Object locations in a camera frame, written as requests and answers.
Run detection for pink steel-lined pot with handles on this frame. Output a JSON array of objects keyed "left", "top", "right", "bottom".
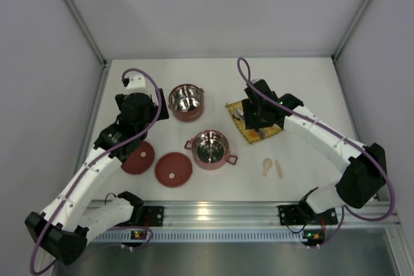
[{"left": 184, "top": 129, "right": 238, "bottom": 171}]

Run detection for dark red lid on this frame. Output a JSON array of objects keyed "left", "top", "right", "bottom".
[
  {"left": 121, "top": 141, "right": 155, "bottom": 175},
  {"left": 155, "top": 152, "right": 193, "bottom": 187}
]

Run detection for black white sushi roll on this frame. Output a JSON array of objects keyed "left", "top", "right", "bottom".
[{"left": 233, "top": 109, "right": 245, "bottom": 121}]

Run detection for cream small stick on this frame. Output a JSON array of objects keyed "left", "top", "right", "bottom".
[{"left": 275, "top": 160, "right": 284, "bottom": 178}]

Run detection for right black base bracket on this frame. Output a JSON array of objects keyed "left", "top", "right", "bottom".
[{"left": 278, "top": 204, "right": 305, "bottom": 226}]

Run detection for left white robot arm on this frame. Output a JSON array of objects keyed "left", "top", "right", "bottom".
[{"left": 25, "top": 89, "right": 169, "bottom": 265}]

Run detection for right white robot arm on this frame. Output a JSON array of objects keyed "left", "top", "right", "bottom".
[{"left": 242, "top": 80, "right": 389, "bottom": 223}]

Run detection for metal tongs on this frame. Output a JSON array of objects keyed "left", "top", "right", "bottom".
[{"left": 252, "top": 129, "right": 266, "bottom": 140}]

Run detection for left black base bracket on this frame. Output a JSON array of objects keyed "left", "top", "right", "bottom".
[{"left": 142, "top": 206, "right": 164, "bottom": 227}]

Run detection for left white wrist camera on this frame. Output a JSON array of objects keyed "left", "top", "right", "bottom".
[{"left": 122, "top": 73, "right": 147, "bottom": 94}]

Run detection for black base bracket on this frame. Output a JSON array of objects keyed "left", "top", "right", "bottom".
[
  {"left": 278, "top": 204, "right": 305, "bottom": 226},
  {"left": 142, "top": 206, "right": 164, "bottom": 227}
]

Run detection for dark red lid left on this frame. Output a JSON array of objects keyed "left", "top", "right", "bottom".
[{"left": 121, "top": 141, "right": 155, "bottom": 175}]

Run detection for dark red steel-lined pot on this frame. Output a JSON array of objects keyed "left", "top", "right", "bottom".
[{"left": 168, "top": 83, "right": 204, "bottom": 122}]

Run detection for dark red lid right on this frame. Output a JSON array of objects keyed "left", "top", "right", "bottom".
[{"left": 155, "top": 152, "right": 193, "bottom": 187}]

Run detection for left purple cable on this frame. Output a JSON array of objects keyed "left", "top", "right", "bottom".
[{"left": 28, "top": 68, "right": 162, "bottom": 275}]

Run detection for orange fried food piece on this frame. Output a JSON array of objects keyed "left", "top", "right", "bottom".
[{"left": 250, "top": 130, "right": 259, "bottom": 138}]

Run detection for aluminium mounting rail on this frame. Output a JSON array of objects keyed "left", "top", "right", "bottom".
[{"left": 93, "top": 202, "right": 400, "bottom": 246}]

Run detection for cream small spoon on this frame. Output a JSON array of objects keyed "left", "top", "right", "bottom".
[{"left": 262, "top": 158, "right": 272, "bottom": 176}]

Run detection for bamboo serving mat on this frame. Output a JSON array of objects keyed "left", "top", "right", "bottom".
[{"left": 225, "top": 101, "right": 283, "bottom": 145}]

